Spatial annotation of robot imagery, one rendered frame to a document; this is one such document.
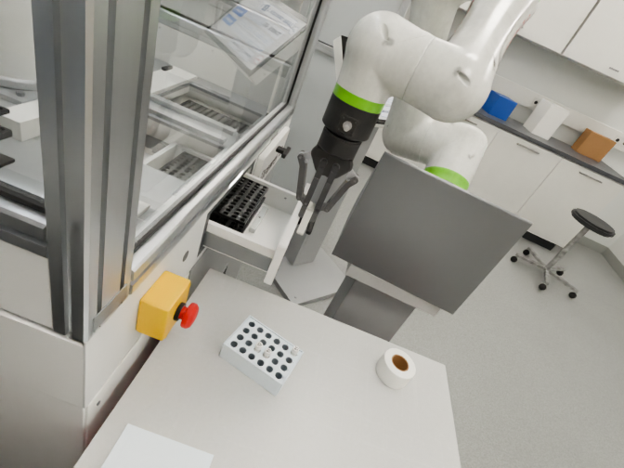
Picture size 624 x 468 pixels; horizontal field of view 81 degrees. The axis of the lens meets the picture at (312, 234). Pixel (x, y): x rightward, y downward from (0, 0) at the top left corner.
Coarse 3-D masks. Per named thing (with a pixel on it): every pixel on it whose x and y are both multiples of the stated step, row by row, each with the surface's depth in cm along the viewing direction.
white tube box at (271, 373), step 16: (256, 320) 69; (240, 336) 66; (256, 336) 67; (272, 336) 68; (224, 352) 64; (240, 352) 65; (256, 352) 64; (272, 352) 65; (288, 352) 66; (240, 368) 63; (256, 368) 62; (272, 368) 63; (288, 368) 64; (272, 384) 62
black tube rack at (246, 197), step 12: (240, 180) 87; (252, 180) 89; (240, 192) 83; (252, 192) 85; (228, 204) 77; (240, 204) 79; (216, 216) 78; (228, 216) 74; (252, 216) 82; (240, 228) 77
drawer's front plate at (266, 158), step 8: (288, 128) 117; (280, 136) 109; (272, 144) 103; (280, 144) 112; (264, 152) 96; (272, 152) 102; (264, 160) 94; (272, 160) 109; (256, 168) 96; (264, 168) 99; (256, 176) 97; (264, 176) 106
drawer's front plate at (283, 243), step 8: (304, 192) 87; (296, 208) 80; (296, 216) 78; (288, 224) 74; (296, 224) 76; (288, 232) 72; (280, 240) 69; (288, 240) 70; (280, 248) 69; (280, 256) 70; (272, 264) 71; (272, 272) 72; (264, 280) 74; (272, 280) 74
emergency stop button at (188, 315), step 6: (186, 306) 55; (192, 306) 54; (198, 306) 56; (180, 312) 54; (186, 312) 54; (192, 312) 54; (180, 318) 55; (186, 318) 53; (192, 318) 54; (180, 324) 54; (186, 324) 54
